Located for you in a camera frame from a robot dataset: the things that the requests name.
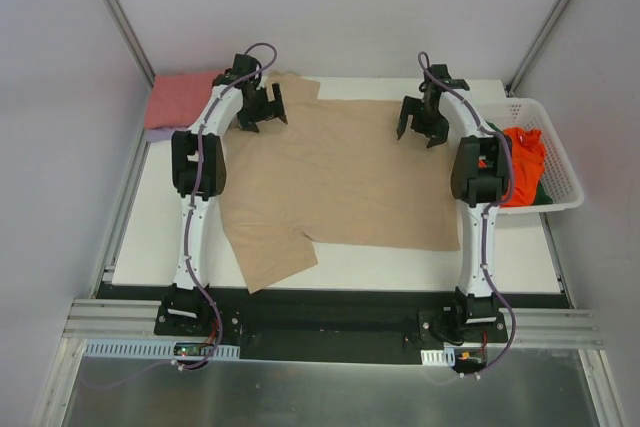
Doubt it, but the beige t shirt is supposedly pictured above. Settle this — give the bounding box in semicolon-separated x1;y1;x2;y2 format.
220;74;460;292

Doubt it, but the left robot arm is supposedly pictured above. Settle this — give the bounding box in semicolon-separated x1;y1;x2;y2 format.
154;42;287;343

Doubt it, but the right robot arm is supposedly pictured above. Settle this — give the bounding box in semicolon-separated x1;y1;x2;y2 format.
396;55;514;346

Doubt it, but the folded pink t shirt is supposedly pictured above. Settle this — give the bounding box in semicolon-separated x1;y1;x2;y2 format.
144;70;223;130

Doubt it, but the orange t shirt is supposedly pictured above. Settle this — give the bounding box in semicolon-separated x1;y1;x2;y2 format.
474;127;547;208

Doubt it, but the folded lavender t shirt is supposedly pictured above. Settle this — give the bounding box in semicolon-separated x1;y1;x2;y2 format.
145;128;180;143

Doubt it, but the green t shirt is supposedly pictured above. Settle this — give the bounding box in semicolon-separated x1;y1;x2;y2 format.
487;121;555;206

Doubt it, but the white plastic basket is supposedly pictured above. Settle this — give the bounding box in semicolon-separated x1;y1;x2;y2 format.
475;98;584;214

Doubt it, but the right aluminium frame post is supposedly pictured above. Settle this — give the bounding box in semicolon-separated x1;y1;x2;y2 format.
505;0;573;97

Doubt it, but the aluminium frame post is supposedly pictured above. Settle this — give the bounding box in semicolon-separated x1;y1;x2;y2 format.
102;0;155;87
505;0;573;97

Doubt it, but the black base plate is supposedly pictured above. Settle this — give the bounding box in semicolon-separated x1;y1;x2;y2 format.
97;284;570;365

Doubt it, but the left aluminium frame post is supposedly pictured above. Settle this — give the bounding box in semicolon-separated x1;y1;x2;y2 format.
102;0;155;87

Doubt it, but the right white cable duct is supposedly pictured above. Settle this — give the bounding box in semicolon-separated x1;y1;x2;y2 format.
420;347;487;368

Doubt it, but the white cable duct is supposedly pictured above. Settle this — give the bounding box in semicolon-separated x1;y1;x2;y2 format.
420;347;487;368
84;339;240;362

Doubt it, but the aluminium front rail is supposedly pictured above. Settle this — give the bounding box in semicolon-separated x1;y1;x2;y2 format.
63;299;605;350

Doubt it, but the left white cable duct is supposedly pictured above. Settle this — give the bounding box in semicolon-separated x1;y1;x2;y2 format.
84;339;240;362

